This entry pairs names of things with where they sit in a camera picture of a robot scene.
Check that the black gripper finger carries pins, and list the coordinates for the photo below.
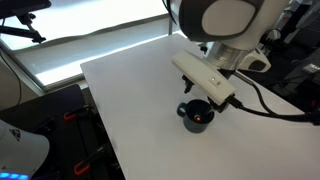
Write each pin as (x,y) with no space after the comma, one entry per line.
(187,85)
(218,106)

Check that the dark blue mug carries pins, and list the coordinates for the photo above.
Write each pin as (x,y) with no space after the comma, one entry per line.
(191,125)

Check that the black side table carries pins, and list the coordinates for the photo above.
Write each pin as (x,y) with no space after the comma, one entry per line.
(60,133)

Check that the white device with blue lights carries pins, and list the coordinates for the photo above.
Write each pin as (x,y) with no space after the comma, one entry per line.
(20,150)

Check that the grey window frame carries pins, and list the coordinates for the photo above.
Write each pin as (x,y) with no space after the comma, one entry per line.
(100,33)

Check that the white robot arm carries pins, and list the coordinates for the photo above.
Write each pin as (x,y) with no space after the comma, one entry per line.
(230,23)

